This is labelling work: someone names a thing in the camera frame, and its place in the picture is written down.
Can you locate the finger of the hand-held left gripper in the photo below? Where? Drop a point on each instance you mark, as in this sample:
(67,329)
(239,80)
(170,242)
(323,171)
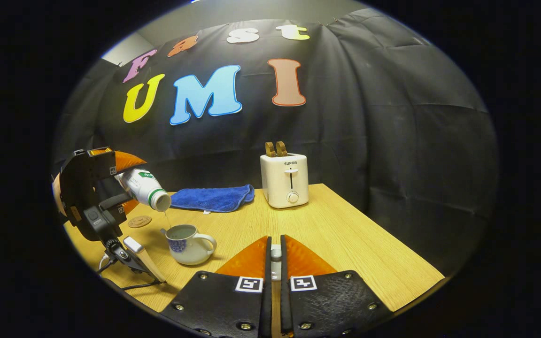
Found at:
(113,203)
(101,164)

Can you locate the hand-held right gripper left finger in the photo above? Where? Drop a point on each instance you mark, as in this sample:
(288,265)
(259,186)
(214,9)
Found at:
(266,305)

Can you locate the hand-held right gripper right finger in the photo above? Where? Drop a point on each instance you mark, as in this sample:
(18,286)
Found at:
(284,305)

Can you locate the round brown coaster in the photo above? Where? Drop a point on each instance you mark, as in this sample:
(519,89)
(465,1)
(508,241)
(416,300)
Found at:
(139,221)

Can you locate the white water bottle green label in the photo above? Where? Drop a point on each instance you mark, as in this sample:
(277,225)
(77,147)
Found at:
(141,185)

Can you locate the white blue-patterned teacup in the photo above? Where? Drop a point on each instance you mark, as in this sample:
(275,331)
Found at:
(190,251)

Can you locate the blue towel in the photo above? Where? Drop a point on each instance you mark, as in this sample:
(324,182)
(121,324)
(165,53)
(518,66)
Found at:
(212,198)

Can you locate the white toaster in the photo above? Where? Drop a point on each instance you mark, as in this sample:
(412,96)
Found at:
(283,180)

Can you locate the brown toast slice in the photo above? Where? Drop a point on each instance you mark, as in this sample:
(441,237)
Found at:
(270,149)
(282,148)

